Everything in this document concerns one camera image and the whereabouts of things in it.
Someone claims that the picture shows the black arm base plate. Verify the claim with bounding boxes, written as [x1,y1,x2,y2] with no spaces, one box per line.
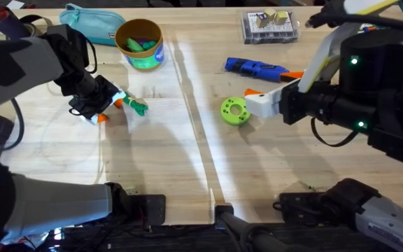
[273,191,330,225]
[130,194,167,227]

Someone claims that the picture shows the blue electric screwdriver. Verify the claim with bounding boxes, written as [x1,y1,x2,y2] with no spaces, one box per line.
[224,57,290,83]

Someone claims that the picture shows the black camera stand pole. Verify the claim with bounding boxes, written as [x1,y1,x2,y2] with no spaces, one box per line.
[214,204,295,252]

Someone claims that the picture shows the black rail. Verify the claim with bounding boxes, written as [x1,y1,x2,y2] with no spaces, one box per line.
[43,223,374,252]

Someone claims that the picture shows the green toy vegetable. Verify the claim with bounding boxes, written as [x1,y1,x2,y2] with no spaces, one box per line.
[122,91,150,118]

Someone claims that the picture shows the black cable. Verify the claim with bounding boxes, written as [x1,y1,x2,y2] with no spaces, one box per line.
[0,97,26,152]
[309,117,360,148]

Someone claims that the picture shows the teal zip bag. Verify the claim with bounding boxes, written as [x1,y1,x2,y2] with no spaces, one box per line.
[59,3,127,47]

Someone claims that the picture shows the brown tub with toys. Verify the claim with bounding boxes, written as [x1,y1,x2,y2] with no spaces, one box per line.
[114,18,165,72]

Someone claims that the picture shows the white paper sheet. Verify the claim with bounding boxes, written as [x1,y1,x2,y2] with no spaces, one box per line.
[5,0,26,11]

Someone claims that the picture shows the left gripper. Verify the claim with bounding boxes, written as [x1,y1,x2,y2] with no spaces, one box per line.
[45,23,128,126]

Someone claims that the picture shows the dark purple roll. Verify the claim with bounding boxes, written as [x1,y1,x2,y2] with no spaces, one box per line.
[0,1,31,40]

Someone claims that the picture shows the green disc with holes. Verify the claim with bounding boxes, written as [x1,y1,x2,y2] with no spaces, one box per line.
[220,96,252,127]

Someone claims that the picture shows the clear box with wooden blocks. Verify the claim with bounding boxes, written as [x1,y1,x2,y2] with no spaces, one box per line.
[241,7,302,45]

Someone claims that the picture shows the pale upright wrist plate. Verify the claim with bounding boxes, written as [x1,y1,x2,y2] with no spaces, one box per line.
[297,23,351,94]

